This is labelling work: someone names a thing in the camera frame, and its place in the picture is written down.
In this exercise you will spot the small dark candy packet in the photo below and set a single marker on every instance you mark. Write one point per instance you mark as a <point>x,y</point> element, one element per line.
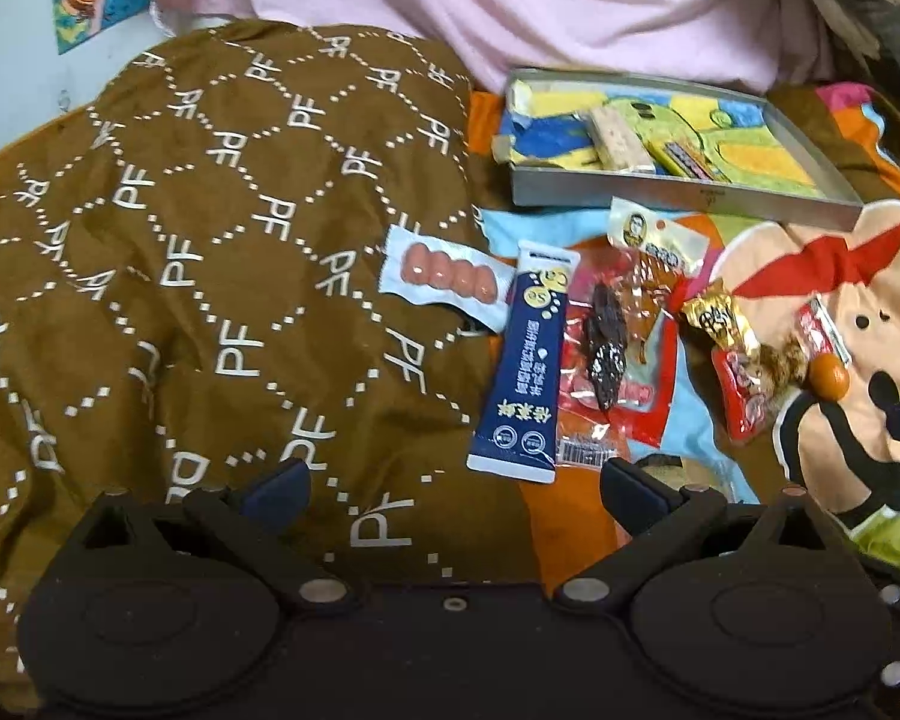
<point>694,160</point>

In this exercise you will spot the brown patterned blanket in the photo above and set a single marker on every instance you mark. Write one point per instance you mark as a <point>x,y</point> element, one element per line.
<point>195,240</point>

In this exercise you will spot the crumpled blue yellow wrapper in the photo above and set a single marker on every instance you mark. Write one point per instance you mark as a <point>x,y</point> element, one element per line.
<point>547,136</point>

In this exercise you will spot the brown snack packet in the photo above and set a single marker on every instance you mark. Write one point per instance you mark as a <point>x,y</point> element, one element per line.
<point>671,469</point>

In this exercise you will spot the dark dried plum packet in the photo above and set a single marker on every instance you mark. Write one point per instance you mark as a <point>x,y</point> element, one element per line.
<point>606,345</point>

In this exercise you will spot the cream header tofu packet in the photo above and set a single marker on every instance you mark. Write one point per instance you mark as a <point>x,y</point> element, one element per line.
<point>656,300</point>

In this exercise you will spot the red clear snack packet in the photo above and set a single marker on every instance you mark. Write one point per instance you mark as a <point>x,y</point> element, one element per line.
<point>574,390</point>

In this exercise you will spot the navy stick packet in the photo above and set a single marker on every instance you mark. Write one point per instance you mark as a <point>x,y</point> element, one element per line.
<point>521,360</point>

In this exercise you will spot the grey metal tray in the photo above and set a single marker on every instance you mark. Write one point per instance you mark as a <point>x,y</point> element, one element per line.
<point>682,199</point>

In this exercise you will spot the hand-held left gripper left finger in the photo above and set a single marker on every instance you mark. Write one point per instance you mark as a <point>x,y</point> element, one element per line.
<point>277,486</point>

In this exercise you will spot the beige nougat bar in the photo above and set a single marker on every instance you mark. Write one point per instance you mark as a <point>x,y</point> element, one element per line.
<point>621,139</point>

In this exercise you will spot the pink sausage packet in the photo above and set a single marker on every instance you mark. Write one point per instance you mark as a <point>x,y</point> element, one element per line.
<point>450,276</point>

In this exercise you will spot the pink cloth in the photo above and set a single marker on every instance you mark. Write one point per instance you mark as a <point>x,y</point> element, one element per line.
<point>495,0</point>

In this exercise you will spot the quail egg packet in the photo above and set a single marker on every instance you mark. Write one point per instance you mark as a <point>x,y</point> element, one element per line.
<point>746,390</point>

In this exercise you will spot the gold snack packet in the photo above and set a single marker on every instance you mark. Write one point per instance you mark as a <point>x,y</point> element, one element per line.
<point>724,319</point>

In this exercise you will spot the cartoon printed blanket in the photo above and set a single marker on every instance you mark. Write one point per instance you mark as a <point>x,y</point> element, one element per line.
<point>832,277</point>

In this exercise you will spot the orange ball snack packet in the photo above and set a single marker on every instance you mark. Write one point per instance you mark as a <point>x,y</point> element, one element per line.
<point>825,371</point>

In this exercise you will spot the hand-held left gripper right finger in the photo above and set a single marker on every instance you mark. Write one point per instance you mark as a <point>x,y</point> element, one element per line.
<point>630,489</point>

